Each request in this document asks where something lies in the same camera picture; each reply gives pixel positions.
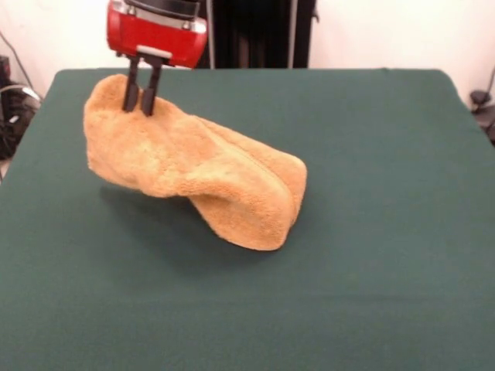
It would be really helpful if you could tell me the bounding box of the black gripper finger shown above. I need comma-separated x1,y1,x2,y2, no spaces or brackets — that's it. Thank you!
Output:
141,63,166,117
121,57,142,113

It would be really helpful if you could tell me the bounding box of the grey pedestal leg round foot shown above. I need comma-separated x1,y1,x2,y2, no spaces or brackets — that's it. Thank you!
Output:
469,90,495,116

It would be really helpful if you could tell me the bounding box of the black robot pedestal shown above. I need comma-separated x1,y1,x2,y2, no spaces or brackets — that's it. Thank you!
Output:
195,0,312,70

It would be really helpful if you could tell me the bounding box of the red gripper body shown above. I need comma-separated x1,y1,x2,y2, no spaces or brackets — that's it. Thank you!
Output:
106,0,208,73

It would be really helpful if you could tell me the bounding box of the dark green table cloth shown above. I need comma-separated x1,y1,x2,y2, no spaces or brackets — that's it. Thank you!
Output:
0,67,495,371

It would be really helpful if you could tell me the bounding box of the tan terry cloth towel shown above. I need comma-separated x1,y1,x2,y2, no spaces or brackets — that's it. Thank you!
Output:
83,73,309,253

